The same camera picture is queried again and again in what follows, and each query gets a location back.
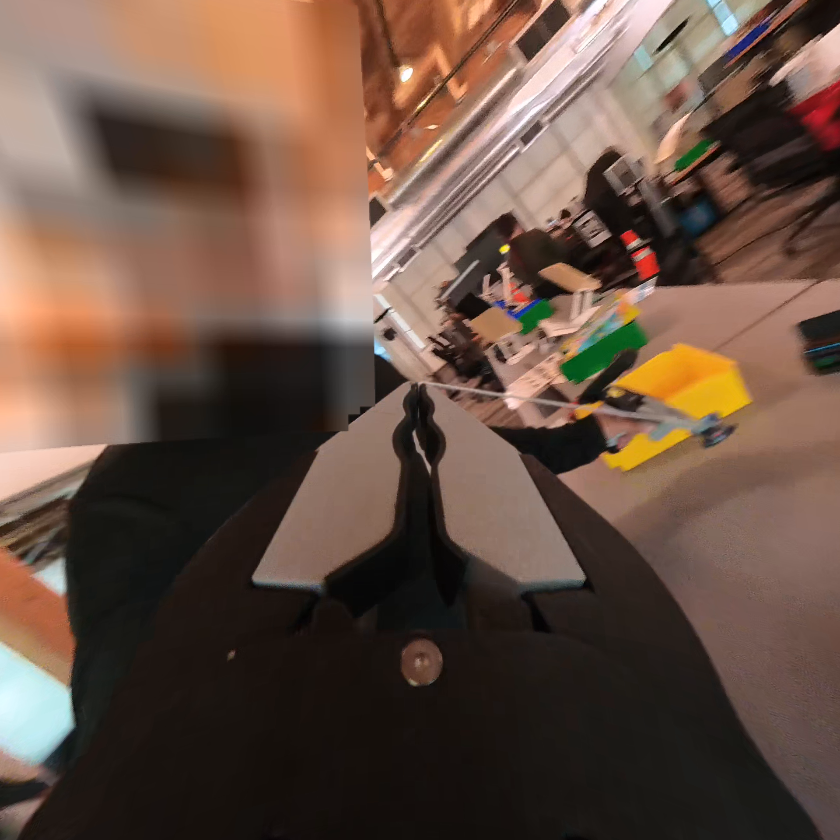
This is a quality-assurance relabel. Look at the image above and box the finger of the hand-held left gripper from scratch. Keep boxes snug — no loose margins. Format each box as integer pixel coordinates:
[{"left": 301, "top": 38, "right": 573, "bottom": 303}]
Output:
[{"left": 633, "top": 400, "right": 716, "bottom": 442}]

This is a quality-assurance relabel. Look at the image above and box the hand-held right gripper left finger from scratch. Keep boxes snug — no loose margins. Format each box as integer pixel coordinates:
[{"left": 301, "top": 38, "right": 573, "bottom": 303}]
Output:
[{"left": 251, "top": 382, "right": 421, "bottom": 619}]

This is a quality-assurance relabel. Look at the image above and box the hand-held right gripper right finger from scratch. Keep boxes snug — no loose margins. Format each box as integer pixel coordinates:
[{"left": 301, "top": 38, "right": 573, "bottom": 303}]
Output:
[{"left": 419, "top": 384, "right": 586, "bottom": 606}]

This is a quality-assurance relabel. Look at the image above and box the white yoyo string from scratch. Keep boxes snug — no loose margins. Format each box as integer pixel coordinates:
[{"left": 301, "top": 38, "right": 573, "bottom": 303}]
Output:
[{"left": 420, "top": 381, "right": 657, "bottom": 421}]

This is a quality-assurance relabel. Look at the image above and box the green plastic bin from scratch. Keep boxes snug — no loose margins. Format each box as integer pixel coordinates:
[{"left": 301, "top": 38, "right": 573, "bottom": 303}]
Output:
[{"left": 560, "top": 320, "right": 648, "bottom": 386}]

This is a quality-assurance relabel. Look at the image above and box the yellow plastic bin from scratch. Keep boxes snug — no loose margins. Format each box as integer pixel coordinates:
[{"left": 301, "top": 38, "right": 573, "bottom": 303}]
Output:
[{"left": 602, "top": 343, "right": 753, "bottom": 472}]

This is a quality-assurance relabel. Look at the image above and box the colourful printed box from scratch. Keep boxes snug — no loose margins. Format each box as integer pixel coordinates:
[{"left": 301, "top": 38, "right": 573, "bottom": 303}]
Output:
[{"left": 570, "top": 294, "right": 643, "bottom": 358}]

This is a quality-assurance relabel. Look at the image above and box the orange traffic cone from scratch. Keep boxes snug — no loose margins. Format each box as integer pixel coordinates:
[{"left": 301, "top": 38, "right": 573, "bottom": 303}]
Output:
[{"left": 619, "top": 228, "right": 661, "bottom": 282}]

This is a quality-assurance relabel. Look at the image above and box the dark box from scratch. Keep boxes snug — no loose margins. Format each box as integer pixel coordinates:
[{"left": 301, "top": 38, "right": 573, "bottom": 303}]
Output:
[{"left": 796, "top": 314, "right": 840, "bottom": 376}]

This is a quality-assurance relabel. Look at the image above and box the person's black clothing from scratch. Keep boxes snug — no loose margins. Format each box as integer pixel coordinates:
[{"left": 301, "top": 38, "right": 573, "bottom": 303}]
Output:
[{"left": 64, "top": 438, "right": 329, "bottom": 788}]

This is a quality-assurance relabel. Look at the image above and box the silver ceiling duct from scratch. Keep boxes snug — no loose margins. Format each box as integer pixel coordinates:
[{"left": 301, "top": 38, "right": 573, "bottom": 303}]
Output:
[{"left": 371, "top": 39, "right": 664, "bottom": 263}]

